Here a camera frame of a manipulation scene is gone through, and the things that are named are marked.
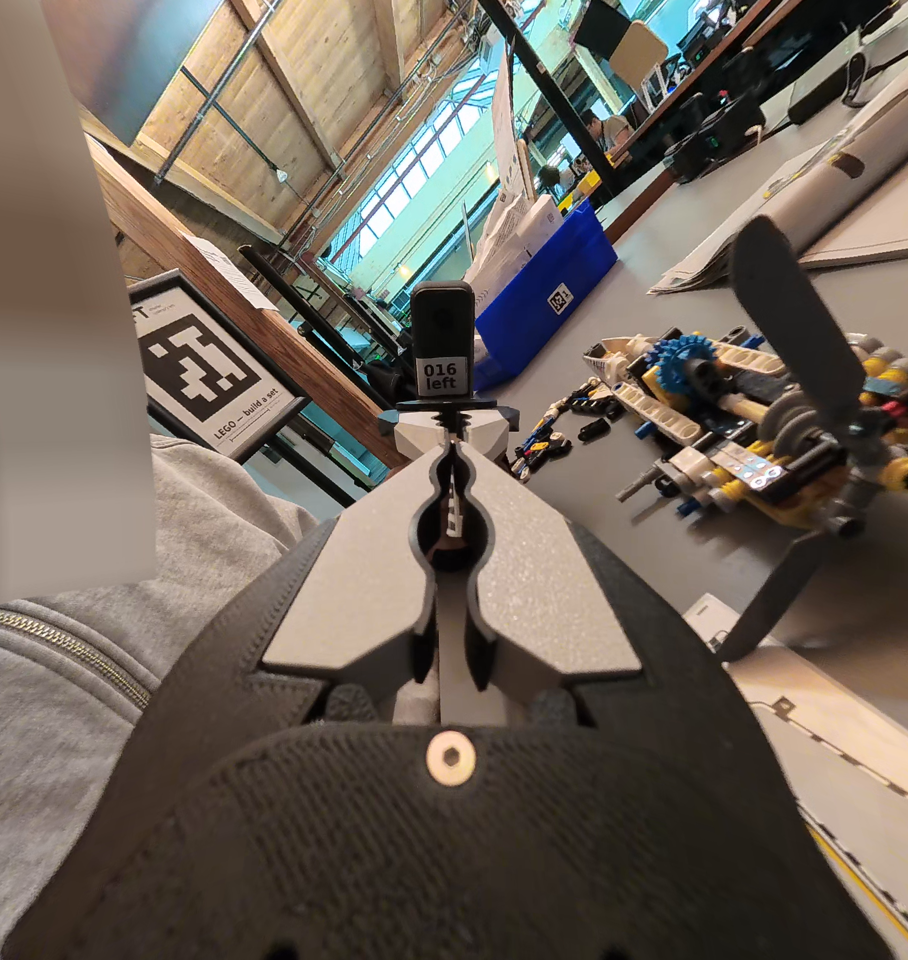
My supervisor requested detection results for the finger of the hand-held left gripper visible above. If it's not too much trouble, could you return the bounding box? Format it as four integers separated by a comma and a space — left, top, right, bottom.
458, 411, 518, 472
391, 412, 450, 471

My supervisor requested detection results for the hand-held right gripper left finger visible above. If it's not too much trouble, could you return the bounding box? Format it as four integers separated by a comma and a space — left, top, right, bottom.
261, 441, 456, 684

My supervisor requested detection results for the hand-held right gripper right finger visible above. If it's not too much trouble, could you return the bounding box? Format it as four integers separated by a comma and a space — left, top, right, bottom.
455, 441, 644, 693

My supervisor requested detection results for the lego aircraft model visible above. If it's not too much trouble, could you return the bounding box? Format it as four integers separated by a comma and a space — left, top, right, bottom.
583, 213, 908, 665

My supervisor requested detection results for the pile of small lego pieces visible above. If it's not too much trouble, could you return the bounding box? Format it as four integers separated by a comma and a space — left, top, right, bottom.
510, 378, 627, 481

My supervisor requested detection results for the lego instruction booklet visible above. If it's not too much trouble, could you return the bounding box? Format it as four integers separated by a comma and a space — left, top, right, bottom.
647, 63, 908, 295

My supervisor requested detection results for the blue plastic bin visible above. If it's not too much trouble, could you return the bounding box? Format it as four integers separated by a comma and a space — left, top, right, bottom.
472, 198, 620, 391

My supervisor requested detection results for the stack of white papers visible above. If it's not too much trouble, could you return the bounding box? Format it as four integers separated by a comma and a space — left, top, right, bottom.
469, 191, 567, 301

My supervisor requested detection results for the tall white printed sheet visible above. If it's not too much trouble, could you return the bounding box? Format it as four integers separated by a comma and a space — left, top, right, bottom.
491, 45, 537, 204

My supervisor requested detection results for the white paper notice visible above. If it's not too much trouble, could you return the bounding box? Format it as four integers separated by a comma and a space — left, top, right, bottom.
184, 234, 280, 312

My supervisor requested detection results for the wooden railing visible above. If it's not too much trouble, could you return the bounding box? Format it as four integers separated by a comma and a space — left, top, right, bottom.
86, 135, 406, 472

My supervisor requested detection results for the framed marker sign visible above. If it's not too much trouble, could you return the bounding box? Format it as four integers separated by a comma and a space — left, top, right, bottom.
127, 268, 311, 462

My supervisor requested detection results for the person's grey hoodie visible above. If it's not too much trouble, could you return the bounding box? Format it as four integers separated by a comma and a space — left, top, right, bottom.
0, 433, 335, 960

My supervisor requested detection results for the sticker sheet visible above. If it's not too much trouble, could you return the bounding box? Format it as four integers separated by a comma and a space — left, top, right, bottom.
682, 592, 908, 960

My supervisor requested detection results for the black device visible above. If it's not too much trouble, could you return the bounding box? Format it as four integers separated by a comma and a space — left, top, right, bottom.
662, 91, 767, 186

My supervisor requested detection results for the black monitor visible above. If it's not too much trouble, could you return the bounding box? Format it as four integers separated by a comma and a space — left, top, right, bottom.
574, 0, 632, 61

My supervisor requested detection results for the long wooden desk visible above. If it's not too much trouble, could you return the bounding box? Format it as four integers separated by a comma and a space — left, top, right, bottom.
611, 0, 899, 163

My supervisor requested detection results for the black power brick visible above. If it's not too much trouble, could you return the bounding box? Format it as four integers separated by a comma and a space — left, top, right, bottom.
787, 71, 867, 126

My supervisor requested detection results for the grey laptop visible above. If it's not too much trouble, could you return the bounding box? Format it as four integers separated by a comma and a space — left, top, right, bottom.
860, 2, 908, 78

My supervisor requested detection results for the black steel post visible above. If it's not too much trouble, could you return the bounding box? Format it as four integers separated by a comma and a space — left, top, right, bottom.
476, 0, 621, 198

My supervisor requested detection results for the black cable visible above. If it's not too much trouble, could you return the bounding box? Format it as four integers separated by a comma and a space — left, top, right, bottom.
846, 43, 873, 108

